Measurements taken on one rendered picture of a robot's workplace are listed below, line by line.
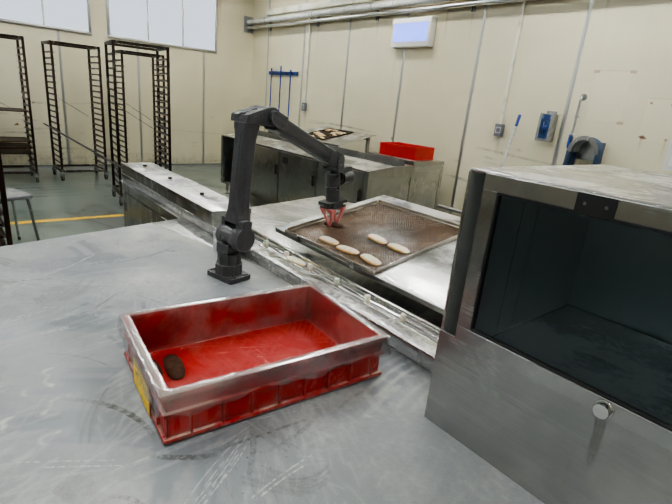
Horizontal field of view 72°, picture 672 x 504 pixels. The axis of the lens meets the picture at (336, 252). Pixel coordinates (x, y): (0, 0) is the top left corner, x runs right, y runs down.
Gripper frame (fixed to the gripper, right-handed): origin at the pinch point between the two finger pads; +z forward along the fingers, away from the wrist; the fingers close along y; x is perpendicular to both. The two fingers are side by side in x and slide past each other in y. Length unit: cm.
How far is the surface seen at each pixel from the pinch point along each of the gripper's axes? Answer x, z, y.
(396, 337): -65, 5, -45
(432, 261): -48.0, 1.8, -3.1
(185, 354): -37, 3, -85
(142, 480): -64, 2, -107
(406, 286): -51, 3, -22
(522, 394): -101, -8, -62
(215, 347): -38, 4, -78
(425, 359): -74, 6, -46
